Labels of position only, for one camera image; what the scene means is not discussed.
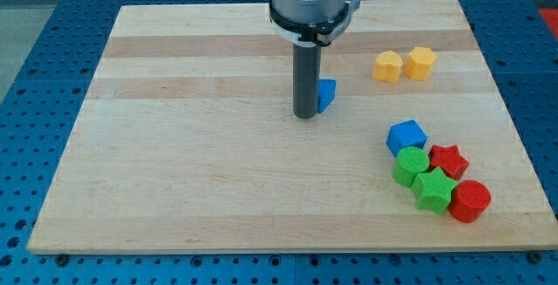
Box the blue triangle block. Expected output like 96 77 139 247
317 79 337 113

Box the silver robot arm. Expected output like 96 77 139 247
268 0 361 48

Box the yellow heart block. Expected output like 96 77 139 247
371 51 403 83

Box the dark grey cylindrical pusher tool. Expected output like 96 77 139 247
293 44 321 119

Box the light wooden board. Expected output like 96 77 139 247
27 0 557 254

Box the blue cube block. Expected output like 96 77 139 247
386 119 428 157

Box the green cylinder block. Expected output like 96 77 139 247
391 146 430 187

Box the yellow hexagon block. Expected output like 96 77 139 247
405 47 438 81

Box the green star block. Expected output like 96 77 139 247
411 167 459 214

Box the red star block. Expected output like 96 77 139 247
428 145 470 180

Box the red cylinder block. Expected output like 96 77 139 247
447 180 492 223

